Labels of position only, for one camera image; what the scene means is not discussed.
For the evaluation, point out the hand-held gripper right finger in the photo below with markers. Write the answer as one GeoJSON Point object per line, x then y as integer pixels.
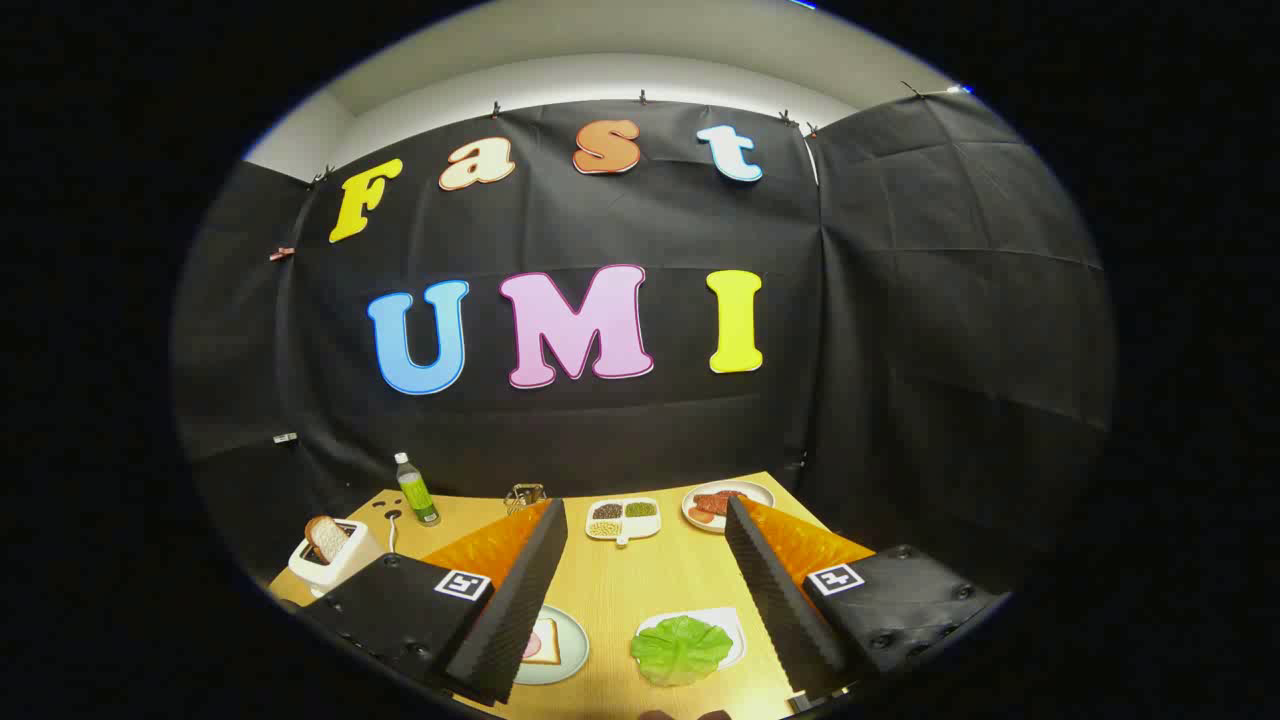
{"type": "Point", "coordinates": [775, 600]}

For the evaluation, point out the green lettuce leaf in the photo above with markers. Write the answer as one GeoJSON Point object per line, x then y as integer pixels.
{"type": "Point", "coordinates": [680, 650]}

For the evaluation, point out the brown meat slice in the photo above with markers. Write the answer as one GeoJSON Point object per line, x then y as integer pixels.
{"type": "Point", "coordinates": [715, 503]}

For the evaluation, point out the pile of green beans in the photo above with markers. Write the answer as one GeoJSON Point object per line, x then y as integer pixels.
{"type": "Point", "coordinates": [641, 509]}

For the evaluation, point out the orange food slice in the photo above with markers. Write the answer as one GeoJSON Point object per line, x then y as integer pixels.
{"type": "Point", "coordinates": [700, 516]}

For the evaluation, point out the pale green plate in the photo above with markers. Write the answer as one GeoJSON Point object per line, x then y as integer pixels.
{"type": "Point", "coordinates": [572, 650]}

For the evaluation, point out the toast slice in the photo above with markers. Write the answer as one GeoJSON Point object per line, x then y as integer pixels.
{"type": "Point", "coordinates": [548, 640]}

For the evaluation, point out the white divided dish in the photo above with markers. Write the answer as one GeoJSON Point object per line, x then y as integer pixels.
{"type": "Point", "coordinates": [640, 525]}

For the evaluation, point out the white toaster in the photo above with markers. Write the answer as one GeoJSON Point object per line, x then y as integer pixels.
{"type": "Point", "coordinates": [350, 565]}

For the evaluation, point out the white bread slice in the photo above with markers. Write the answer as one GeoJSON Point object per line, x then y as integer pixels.
{"type": "Point", "coordinates": [327, 540]}

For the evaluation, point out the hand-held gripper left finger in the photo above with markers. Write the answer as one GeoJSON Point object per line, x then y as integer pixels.
{"type": "Point", "coordinates": [520, 600]}

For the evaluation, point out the black backdrop cloth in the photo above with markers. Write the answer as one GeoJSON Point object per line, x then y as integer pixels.
{"type": "Point", "coordinates": [600, 430]}

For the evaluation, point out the pile of dark red beans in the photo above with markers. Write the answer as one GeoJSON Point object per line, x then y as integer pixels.
{"type": "Point", "coordinates": [607, 511]}

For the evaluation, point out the pile of yellow soybeans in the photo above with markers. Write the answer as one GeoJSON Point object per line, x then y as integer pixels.
{"type": "Point", "coordinates": [604, 529]}

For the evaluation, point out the white leaf-shaped plate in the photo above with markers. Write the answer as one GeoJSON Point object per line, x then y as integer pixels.
{"type": "Point", "coordinates": [727, 619]}

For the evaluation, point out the round white plate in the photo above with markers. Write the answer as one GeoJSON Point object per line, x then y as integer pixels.
{"type": "Point", "coordinates": [757, 494]}

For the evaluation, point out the green label drink bottle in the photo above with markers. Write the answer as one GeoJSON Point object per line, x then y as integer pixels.
{"type": "Point", "coordinates": [417, 495]}

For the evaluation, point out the pink ham slice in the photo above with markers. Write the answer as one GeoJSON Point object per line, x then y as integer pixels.
{"type": "Point", "coordinates": [529, 645]}

